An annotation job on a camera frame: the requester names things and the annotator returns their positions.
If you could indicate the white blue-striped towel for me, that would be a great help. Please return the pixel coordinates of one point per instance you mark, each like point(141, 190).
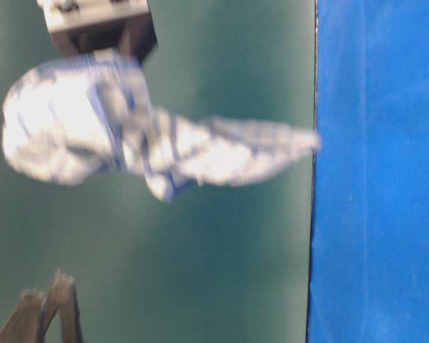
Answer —
point(68, 119)

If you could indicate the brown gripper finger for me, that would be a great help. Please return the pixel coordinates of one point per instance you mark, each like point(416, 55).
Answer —
point(24, 322)

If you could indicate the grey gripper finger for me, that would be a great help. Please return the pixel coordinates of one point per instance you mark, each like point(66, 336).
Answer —
point(84, 26)

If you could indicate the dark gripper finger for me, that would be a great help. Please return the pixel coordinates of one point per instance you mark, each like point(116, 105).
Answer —
point(61, 299)
point(138, 37)

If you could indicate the blue table cloth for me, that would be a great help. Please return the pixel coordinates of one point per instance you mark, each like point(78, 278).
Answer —
point(369, 276)

